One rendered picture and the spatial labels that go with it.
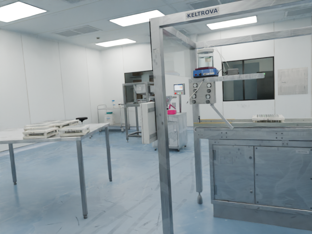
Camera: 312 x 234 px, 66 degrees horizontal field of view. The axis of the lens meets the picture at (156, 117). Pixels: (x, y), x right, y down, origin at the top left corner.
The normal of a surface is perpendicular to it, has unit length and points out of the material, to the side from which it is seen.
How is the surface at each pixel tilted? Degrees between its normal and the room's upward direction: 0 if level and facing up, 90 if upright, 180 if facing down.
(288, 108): 90
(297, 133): 90
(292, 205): 90
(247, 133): 90
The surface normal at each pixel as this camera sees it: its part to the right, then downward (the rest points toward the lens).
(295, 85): -0.42, 0.11
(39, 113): 0.91, -0.01
